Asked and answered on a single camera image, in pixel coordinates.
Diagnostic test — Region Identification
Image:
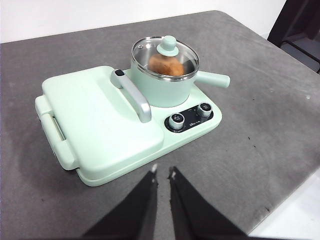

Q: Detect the dark metal frame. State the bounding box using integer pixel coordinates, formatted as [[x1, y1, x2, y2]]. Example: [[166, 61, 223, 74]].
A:
[[266, 0, 320, 75]]

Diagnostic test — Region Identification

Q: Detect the mint green pot with handle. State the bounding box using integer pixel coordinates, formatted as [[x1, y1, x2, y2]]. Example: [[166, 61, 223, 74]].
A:
[[129, 36, 231, 108]]

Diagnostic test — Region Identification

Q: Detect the brown potato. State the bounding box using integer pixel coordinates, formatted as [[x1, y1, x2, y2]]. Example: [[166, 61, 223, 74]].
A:
[[147, 52, 185, 77]]

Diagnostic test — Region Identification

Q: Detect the silver control knob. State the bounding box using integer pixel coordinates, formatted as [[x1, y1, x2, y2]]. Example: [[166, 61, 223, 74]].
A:
[[167, 113, 186, 130], [197, 102, 213, 118]]

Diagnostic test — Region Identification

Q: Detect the mint green breakfast machine base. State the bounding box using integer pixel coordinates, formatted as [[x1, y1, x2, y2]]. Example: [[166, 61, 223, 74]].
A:
[[34, 68, 223, 188]]

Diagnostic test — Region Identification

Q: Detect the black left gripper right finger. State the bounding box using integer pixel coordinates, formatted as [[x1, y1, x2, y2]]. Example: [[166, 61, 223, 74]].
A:
[[167, 166, 251, 240]]

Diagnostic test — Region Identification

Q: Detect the glass lid with green knob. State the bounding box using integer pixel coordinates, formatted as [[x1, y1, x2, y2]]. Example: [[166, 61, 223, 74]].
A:
[[131, 35, 200, 80]]

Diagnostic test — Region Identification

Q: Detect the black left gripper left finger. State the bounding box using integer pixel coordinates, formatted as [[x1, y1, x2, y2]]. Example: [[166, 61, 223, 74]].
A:
[[82, 164, 160, 240]]

